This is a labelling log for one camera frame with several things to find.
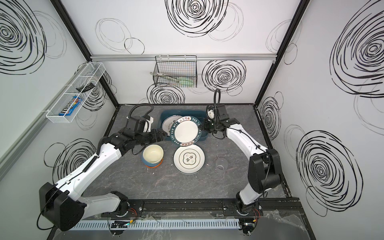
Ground plate with red characters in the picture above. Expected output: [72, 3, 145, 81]
[162, 115, 182, 135]

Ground plate with dark lettered rim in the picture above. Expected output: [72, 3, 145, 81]
[170, 116, 202, 147]

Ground plate with clover emblem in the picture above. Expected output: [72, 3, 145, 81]
[174, 145, 206, 175]

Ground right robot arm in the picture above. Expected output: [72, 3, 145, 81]
[202, 118, 282, 215]

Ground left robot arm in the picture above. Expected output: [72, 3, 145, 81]
[39, 128, 168, 232]

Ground teal plastic bin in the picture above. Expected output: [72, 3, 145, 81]
[159, 110, 208, 142]

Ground cream bowl on stack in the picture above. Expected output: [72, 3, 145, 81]
[143, 145, 164, 163]

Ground orange bowl under stack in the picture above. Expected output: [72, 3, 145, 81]
[142, 160, 163, 168]

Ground clear glass near front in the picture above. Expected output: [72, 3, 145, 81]
[215, 158, 229, 173]

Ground green item in basket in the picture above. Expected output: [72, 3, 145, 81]
[178, 77, 195, 87]

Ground metal tongs in basket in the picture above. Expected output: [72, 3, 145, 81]
[150, 72, 180, 83]

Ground blue candy packet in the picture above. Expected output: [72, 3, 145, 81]
[59, 97, 83, 117]

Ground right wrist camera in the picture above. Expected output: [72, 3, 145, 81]
[206, 104, 229, 121]

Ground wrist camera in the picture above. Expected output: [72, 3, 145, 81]
[126, 116, 154, 133]
[206, 104, 229, 121]

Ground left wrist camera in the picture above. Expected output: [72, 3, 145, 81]
[126, 116, 154, 133]

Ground black wire basket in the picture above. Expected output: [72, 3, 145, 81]
[152, 55, 198, 88]

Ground white wire shelf basket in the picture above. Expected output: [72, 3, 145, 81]
[46, 62, 106, 124]

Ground white slotted cable duct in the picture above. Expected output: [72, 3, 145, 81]
[71, 219, 241, 231]

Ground black front rail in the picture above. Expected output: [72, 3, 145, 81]
[61, 197, 304, 218]

